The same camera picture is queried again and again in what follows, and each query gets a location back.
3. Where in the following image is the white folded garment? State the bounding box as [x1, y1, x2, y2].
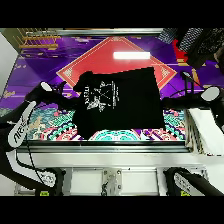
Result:
[184, 107, 224, 157]

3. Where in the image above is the checked garment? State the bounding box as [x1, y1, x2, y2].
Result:
[157, 28, 205, 46]

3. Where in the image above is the red garment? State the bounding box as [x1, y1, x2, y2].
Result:
[171, 38, 190, 62]

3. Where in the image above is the black T-shirt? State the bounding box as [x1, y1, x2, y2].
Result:
[72, 66, 167, 141]

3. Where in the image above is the black garment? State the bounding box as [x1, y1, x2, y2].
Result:
[185, 28, 224, 70]

